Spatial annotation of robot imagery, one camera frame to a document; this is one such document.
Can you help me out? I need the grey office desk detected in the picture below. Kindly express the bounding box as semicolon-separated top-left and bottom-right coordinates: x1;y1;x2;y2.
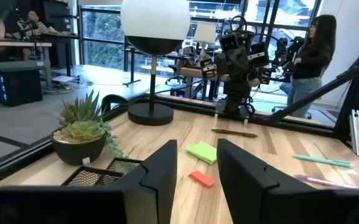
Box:
0;39;53;91

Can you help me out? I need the brown pen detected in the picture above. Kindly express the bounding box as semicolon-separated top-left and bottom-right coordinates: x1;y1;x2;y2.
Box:
211;128;258;139

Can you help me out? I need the standing person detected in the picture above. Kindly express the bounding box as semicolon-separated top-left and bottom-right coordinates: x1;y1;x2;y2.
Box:
280;14;338;119

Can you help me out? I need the white background lampshade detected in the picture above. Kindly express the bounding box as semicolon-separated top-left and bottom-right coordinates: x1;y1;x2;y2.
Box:
193;22;217;45

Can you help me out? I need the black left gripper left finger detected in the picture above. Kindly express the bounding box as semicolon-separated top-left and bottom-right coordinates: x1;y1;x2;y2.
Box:
0;139;179;224

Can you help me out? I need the teal pen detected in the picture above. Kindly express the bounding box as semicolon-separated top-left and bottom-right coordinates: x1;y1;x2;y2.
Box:
293;154;353;168

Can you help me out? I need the green cloth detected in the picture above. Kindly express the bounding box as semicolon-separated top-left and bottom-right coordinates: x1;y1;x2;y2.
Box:
186;141;218;165

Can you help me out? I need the silver aluminium extrusion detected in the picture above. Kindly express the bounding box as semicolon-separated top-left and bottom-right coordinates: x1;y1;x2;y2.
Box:
349;109;359;158

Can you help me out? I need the orange-red eraser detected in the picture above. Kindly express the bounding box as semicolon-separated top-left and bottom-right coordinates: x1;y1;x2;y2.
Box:
189;170;216;189

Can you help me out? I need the black computer tower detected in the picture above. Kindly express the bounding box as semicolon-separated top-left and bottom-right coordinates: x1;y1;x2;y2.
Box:
0;68;43;107

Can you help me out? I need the succulent plant in black pot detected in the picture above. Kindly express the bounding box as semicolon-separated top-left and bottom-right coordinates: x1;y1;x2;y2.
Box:
50;90;127;166

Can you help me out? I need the white globe table lamp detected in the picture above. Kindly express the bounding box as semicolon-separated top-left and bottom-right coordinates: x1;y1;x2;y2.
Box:
120;0;191;127

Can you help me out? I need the black aluminium table frame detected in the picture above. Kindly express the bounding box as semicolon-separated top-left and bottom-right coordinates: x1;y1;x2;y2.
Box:
0;12;359;190

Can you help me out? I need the purple pen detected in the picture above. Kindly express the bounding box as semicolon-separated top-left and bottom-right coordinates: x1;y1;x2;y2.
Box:
294;174;359;190

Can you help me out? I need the seated person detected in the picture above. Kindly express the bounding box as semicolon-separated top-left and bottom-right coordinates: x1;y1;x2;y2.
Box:
23;10;71;60

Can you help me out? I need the black mesh desk organizer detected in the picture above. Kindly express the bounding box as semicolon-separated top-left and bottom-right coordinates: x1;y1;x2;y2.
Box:
61;157;142;187

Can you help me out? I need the black cable loop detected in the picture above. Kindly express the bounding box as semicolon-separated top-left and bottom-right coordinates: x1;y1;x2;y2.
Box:
100;94;129;114

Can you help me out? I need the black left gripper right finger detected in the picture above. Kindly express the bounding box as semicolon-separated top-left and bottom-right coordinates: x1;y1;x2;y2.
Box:
217;139;359;224

